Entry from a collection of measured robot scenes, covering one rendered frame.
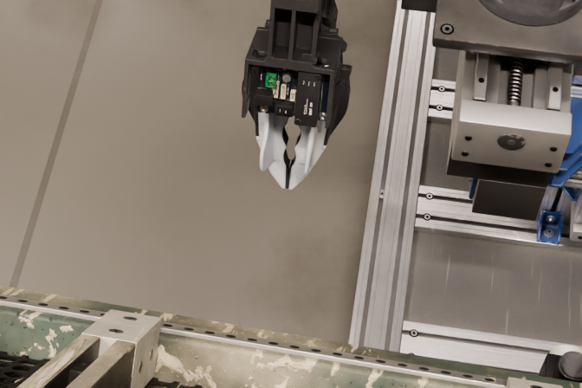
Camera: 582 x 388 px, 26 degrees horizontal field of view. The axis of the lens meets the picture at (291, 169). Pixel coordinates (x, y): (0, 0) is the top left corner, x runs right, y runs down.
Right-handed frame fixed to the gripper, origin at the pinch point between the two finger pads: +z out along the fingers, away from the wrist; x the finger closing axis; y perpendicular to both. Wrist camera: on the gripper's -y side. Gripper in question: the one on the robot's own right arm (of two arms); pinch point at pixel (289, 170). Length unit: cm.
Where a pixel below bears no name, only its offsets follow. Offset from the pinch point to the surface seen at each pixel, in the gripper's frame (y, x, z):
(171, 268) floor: -108, -32, 92
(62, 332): -18.3, -26.7, 37.2
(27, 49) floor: -151, -76, 70
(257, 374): -17.3, -3.3, 38.4
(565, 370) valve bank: -32, 33, 43
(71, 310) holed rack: -21.4, -26.5, 36.3
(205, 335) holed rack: -20.2, -10.1, 36.1
